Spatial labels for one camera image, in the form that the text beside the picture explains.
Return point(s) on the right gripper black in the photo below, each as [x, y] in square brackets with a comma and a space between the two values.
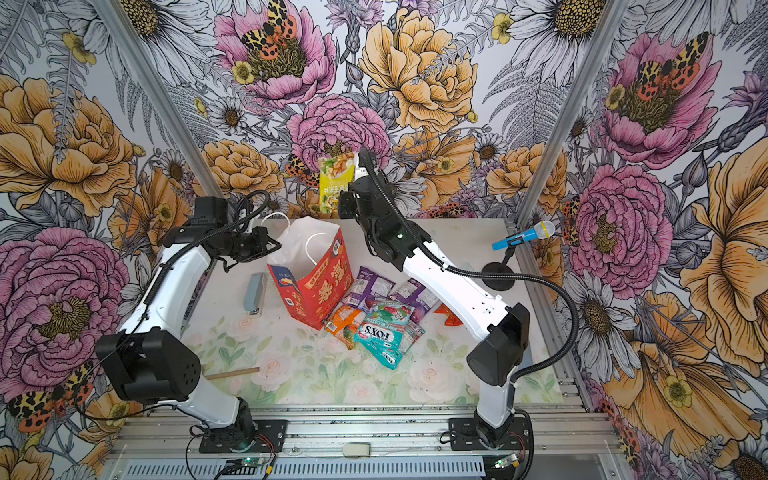
[347, 197]

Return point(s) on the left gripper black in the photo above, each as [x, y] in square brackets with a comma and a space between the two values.
[262, 238]

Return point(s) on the yellow snack bag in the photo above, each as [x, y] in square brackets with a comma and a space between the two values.
[336, 173]

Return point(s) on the red paper gift bag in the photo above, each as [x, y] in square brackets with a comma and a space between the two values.
[311, 270]

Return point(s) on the teal Fox's candy bag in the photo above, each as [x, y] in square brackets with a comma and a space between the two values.
[388, 346]

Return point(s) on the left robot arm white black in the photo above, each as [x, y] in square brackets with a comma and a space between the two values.
[146, 361]

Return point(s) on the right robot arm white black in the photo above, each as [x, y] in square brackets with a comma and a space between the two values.
[501, 330]

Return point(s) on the teal red candy bag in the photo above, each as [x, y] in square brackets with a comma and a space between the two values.
[389, 312]

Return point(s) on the purple snack packet left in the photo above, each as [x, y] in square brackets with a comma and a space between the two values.
[368, 288]

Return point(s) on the purple snack packet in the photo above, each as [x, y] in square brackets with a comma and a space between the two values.
[368, 288]
[416, 296]

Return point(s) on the purple snack packet right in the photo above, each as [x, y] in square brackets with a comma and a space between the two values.
[416, 296]

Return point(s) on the orange snack packet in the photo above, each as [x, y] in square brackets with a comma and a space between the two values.
[343, 324]

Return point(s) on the small red snack packet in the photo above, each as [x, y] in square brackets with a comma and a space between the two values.
[451, 319]

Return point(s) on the wooden stick tool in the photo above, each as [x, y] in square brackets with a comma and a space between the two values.
[231, 374]

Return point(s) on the blue toy microphone on stand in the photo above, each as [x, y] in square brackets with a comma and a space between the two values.
[541, 230]

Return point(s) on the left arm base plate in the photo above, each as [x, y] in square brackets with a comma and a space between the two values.
[263, 436]

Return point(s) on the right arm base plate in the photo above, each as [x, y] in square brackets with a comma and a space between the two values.
[474, 434]

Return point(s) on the aluminium rail frame front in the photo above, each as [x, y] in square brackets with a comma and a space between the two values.
[374, 442]

